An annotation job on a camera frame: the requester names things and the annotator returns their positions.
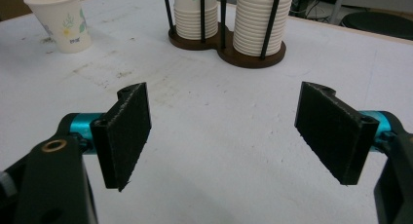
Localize stack of white paper cups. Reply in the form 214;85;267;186
232;0;296;57
173;0;219;41

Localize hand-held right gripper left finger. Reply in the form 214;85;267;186
68;82;153;193

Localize floral paper cup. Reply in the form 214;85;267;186
23;0;94;55

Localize brown cup holder black rods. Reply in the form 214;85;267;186
162;0;287;69

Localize grey metal leg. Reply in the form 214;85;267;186
328;0;351;25

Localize black round stool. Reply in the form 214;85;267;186
340;11;413;42

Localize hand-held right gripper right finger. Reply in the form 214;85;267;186
293;81;394;186

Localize black cables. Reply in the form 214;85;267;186
290;0;332;23

